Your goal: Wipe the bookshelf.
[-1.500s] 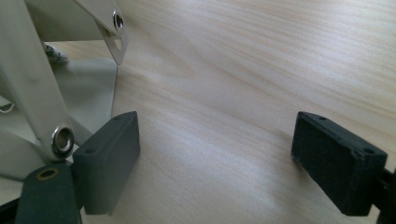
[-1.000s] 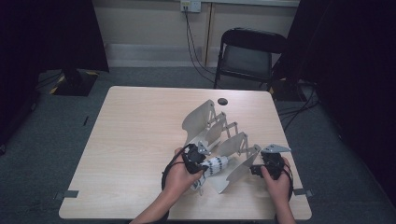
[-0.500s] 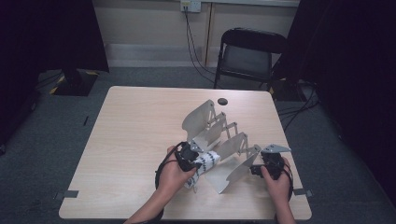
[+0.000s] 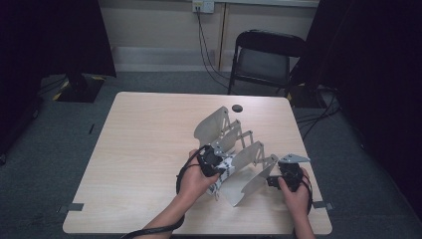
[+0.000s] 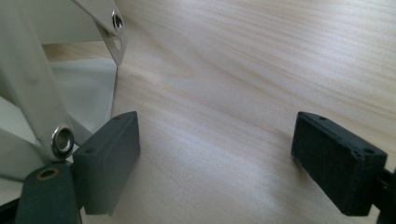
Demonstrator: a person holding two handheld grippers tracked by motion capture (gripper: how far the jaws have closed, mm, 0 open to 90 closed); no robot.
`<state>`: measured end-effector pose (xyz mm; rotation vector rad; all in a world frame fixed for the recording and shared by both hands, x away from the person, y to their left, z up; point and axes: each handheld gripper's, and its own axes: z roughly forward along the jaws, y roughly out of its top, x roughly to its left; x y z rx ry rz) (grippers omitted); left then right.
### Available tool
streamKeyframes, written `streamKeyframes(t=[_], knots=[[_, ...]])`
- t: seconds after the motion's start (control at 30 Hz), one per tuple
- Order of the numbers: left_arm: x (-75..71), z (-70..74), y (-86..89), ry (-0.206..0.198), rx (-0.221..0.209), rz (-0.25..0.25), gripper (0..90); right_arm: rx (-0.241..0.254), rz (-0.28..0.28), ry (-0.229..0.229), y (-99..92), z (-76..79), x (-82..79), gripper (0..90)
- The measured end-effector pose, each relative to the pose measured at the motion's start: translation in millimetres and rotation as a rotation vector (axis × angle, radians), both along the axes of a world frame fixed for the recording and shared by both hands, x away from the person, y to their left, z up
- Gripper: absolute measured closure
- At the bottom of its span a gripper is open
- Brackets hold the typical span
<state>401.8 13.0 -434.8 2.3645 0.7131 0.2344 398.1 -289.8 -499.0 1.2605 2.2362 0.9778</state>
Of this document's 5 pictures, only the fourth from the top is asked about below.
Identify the white wall socket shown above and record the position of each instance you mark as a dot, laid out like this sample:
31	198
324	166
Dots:
203	6

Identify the white cloth with grey diamonds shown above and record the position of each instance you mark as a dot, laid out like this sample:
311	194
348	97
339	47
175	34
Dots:
227	166

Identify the person's left hand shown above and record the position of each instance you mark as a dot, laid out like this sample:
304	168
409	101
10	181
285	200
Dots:
194	182

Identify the grey tape strip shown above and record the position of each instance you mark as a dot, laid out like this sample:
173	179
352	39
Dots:
68	208
323	205

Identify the dark curtain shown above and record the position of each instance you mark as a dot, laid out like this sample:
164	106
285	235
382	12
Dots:
49	40
371	66

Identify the person's right hand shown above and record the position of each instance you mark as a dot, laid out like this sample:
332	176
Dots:
297	202

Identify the black round table grommet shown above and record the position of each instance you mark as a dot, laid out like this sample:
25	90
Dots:
237	108

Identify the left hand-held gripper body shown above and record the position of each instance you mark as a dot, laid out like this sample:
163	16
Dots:
210	161

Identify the black folding chair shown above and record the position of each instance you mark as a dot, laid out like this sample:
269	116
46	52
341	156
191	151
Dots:
262	63

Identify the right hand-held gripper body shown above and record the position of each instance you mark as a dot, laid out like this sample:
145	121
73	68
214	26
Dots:
292	172

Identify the beige wall conduit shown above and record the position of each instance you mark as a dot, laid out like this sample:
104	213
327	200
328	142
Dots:
222	36

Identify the white expandable metal rack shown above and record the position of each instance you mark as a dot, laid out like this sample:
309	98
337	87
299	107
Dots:
212	127

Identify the black stand base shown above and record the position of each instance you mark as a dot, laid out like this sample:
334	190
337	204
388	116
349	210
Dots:
79	88

